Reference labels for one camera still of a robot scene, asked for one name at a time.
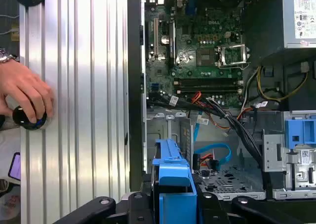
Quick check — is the blue data wire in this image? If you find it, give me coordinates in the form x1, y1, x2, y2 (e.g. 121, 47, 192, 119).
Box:
193, 143, 233, 172

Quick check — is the silver wristwatch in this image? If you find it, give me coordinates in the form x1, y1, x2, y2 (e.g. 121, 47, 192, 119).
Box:
0, 47, 20, 64

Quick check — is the red yellow black power wire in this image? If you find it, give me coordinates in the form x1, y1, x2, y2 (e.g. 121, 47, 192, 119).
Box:
193, 152, 215, 170

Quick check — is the grey power supply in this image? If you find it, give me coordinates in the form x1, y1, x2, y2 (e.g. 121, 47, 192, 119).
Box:
282, 0, 316, 49

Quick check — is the hard disk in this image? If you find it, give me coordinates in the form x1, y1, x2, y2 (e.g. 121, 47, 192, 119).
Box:
152, 138, 198, 224

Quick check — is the round black tool blue ring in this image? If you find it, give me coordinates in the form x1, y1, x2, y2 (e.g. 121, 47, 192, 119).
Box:
12, 105, 48, 131

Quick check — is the metal locking lever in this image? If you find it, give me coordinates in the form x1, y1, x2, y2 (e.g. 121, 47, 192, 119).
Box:
219, 62, 250, 69

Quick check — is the CPU socket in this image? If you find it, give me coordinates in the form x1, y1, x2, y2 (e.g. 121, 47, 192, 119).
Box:
196, 45, 250, 69

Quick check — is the smartphone with dark case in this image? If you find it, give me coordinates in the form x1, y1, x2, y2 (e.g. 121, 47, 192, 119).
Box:
7, 151, 22, 182

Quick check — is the blue plastic drive bracket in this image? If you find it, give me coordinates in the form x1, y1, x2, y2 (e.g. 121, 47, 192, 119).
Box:
284, 119, 316, 150

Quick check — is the person's hand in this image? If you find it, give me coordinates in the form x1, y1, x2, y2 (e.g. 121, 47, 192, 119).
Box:
0, 59, 55, 124

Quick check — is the orange red wire bundle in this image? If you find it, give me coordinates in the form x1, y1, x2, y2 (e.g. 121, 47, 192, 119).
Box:
191, 90, 255, 130

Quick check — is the black PC case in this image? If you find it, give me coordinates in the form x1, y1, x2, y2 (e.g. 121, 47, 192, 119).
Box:
127, 0, 316, 202

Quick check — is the metal socket cover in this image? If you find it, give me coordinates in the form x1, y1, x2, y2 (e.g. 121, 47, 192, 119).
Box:
218, 45, 249, 68

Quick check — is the metal drive cage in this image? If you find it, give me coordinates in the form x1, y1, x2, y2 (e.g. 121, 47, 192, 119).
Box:
262, 111, 316, 200

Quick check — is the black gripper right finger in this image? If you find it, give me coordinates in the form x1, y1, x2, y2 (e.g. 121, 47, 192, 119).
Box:
197, 191, 307, 224

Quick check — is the black expansion slot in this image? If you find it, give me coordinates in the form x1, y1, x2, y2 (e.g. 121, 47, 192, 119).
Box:
168, 20, 176, 67

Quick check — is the metal disk bay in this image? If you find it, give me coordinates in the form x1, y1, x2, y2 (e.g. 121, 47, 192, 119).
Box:
145, 111, 267, 201

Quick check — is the black cable bundle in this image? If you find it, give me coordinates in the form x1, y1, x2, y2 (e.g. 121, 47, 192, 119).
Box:
147, 92, 263, 169

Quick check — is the yellow wire bundle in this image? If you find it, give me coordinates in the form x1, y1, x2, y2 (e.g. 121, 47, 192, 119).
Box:
256, 65, 309, 103

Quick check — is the black RAM slot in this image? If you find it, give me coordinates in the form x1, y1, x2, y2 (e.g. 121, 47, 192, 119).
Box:
174, 78, 244, 87
174, 86, 244, 94

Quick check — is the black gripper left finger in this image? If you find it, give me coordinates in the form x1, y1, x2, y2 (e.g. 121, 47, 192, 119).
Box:
53, 191, 158, 224

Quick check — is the green motherboard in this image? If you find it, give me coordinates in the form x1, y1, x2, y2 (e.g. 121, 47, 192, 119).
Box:
145, 0, 250, 109

